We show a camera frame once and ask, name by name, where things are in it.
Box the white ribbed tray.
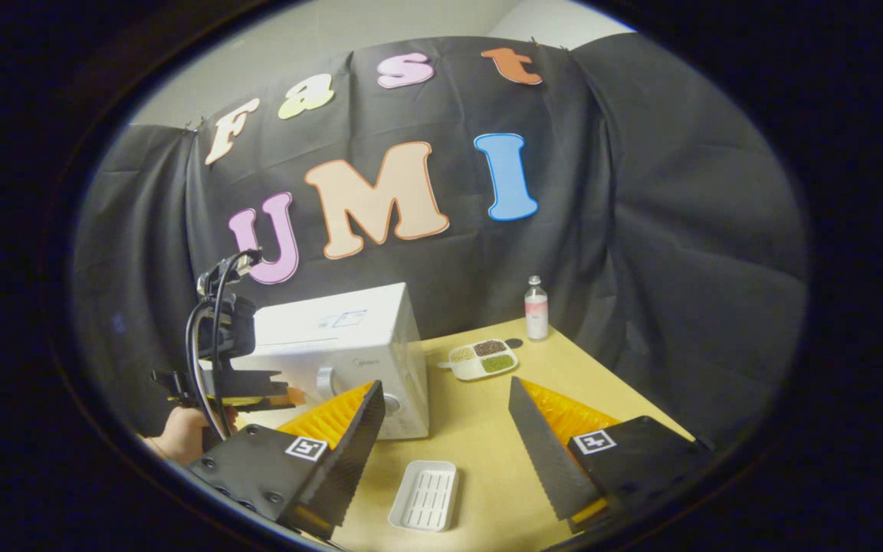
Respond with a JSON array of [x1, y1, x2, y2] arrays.
[[388, 460, 458, 532]]

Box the white microwave oven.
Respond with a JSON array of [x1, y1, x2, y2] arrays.
[[231, 282, 431, 442]]

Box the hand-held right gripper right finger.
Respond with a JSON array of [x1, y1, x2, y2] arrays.
[[507, 376, 714, 534]]

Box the black backdrop cloth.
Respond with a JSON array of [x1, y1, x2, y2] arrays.
[[72, 34, 808, 453]]

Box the white divided grain dish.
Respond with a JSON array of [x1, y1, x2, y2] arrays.
[[438, 340, 520, 382]]

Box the clear bottle with pink label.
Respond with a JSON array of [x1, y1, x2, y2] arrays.
[[524, 275, 550, 340]]

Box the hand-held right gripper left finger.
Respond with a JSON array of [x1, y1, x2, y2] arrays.
[[185, 379, 386, 540]]

